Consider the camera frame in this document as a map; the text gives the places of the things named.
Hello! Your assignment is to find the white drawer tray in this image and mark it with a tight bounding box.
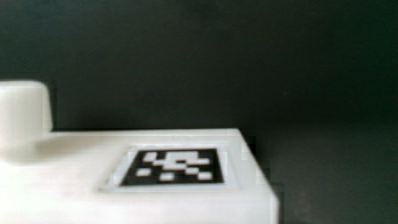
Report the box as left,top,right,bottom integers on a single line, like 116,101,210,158
0,80,280,224

